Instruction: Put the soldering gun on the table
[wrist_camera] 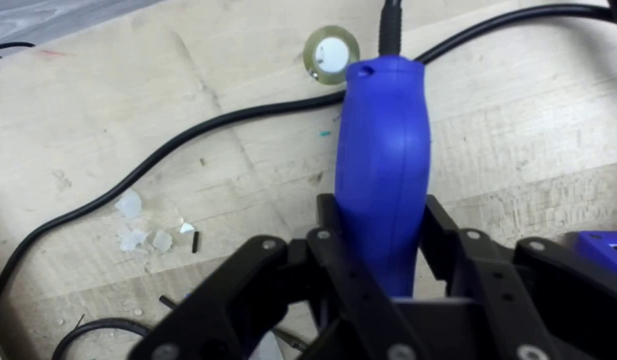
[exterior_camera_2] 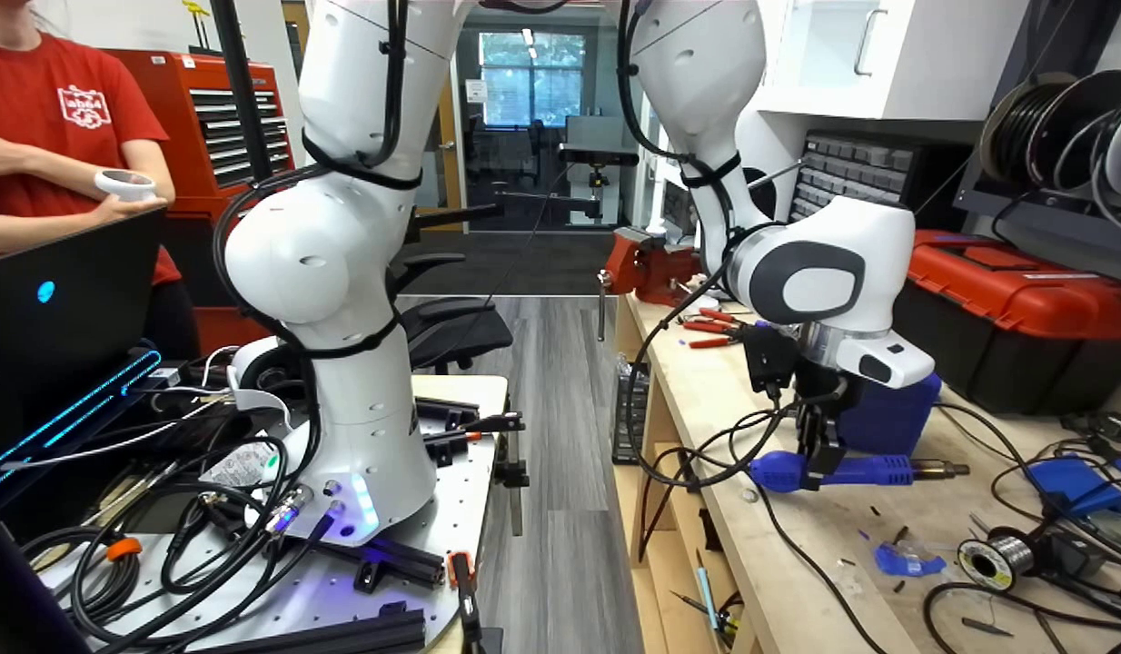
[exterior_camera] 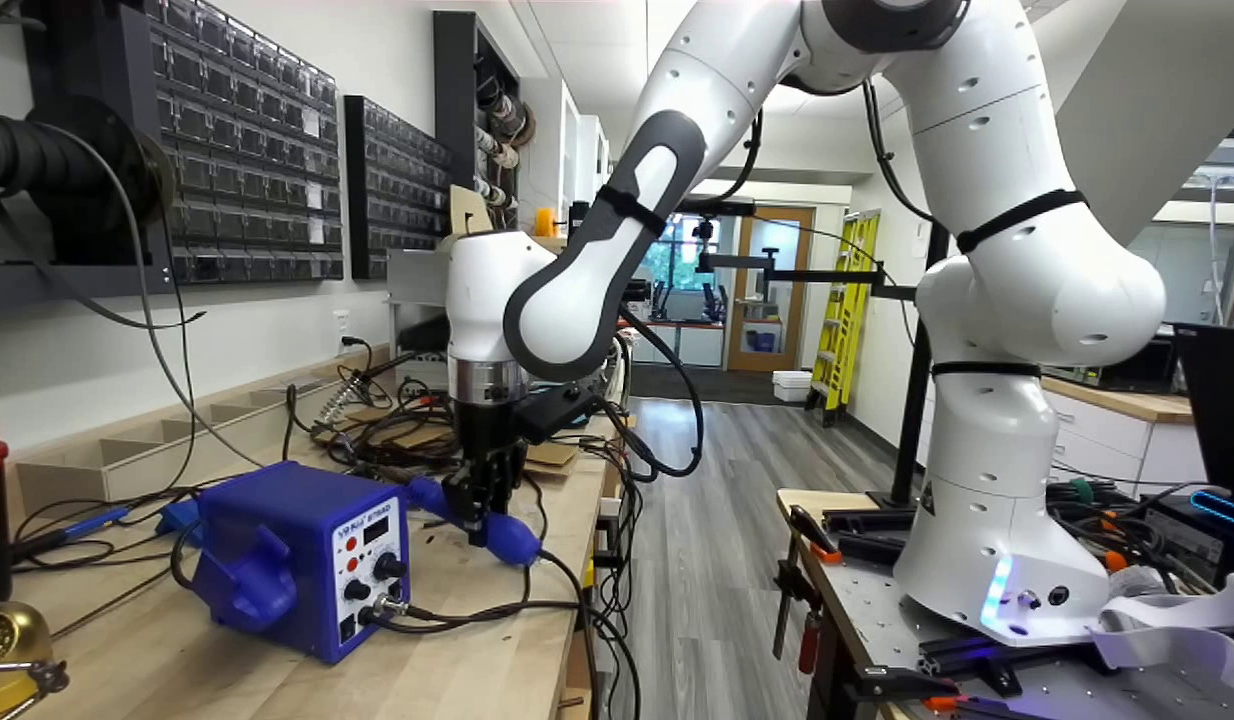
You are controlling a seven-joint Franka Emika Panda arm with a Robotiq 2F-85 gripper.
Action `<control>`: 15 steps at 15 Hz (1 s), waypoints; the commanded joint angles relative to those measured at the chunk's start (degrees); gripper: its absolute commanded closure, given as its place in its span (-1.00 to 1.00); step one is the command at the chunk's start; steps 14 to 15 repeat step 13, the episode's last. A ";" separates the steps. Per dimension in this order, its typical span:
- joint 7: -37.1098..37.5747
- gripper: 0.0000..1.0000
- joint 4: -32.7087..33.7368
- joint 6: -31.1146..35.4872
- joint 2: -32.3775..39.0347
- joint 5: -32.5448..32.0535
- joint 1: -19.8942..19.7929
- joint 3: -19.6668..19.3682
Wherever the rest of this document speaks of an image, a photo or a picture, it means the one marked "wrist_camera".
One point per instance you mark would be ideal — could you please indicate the short black stick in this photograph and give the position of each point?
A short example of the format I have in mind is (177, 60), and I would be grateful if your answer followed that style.
(167, 301)

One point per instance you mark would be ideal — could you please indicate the white plastic scrap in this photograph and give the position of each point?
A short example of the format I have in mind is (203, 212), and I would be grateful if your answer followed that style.
(129, 204)
(132, 240)
(162, 241)
(187, 228)

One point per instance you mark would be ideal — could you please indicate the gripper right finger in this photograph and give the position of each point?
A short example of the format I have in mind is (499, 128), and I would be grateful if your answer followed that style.
(493, 285)

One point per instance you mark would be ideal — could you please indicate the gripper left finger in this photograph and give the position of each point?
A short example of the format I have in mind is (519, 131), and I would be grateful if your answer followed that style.
(238, 295)

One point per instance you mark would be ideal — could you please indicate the blue soldering station box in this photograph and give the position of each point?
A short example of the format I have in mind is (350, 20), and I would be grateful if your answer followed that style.
(602, 250)

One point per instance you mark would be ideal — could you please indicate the small black tube piece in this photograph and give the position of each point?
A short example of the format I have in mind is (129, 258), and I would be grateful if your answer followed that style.
(195, 242)

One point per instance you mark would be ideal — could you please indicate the clear tape roll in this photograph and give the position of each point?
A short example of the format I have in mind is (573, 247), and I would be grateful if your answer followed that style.
(331, 55)

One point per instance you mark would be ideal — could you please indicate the blue soldering gun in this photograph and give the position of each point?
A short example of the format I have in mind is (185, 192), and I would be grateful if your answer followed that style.
(383, 165)

